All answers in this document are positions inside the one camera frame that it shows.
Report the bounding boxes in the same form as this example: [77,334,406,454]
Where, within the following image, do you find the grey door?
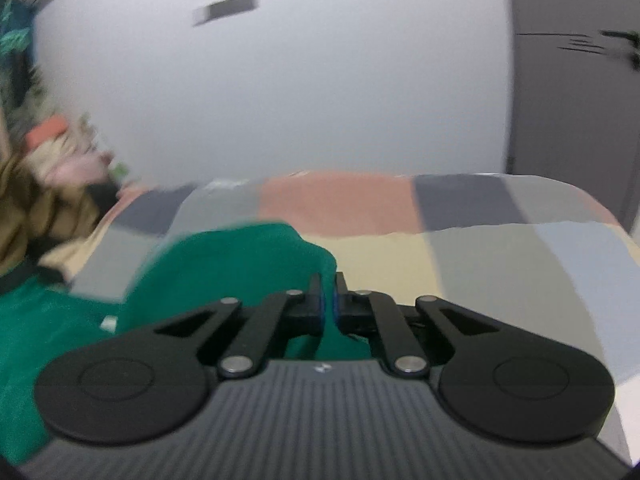
[502,0,640,242]

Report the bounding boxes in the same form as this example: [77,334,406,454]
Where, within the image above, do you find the green hoodie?
[0,222,372,466]

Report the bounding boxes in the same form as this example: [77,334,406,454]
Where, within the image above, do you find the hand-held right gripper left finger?
[152,272,327,380]

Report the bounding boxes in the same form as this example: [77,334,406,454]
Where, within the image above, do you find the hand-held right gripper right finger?
[332,272,502,378]

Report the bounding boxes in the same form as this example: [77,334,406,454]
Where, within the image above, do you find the grey wall switch panel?
[207,0,260,20]

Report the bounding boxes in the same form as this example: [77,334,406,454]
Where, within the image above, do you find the patchwork bed sheet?
[40,171,640,467]

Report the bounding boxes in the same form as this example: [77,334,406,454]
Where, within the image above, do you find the hanging clothes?
[0,0,52,127]

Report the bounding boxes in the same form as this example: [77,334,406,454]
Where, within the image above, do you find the brown jacket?
[0,125,110,277]

